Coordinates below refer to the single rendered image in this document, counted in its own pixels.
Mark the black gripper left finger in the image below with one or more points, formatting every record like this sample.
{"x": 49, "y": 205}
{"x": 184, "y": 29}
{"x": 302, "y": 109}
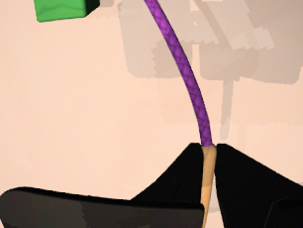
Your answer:
{"x": 172, "y": 201}

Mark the purple string with wooden stick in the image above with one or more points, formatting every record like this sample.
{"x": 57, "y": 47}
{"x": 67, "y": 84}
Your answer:
{"x": 197, "y": 101}

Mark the green wooden block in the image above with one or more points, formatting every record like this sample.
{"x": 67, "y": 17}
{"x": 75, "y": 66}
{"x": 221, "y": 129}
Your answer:
{"x": 54, "y": 10}

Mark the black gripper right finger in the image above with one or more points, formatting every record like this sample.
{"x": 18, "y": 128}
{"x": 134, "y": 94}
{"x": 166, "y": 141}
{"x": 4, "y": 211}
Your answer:
{"x": 252, "y": 195}

